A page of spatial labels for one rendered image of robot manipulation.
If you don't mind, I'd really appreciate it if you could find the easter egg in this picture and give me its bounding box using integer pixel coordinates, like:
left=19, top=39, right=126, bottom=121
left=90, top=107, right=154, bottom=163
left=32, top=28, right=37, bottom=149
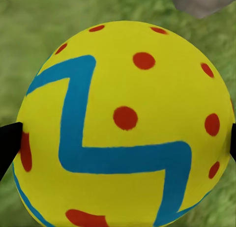
left=12, top=21, right=235, bottom=227

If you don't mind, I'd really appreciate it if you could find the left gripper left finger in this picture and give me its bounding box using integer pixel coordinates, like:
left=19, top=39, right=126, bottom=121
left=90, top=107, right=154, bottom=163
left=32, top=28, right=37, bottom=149
left=0, top=122, right=23, bottom=181

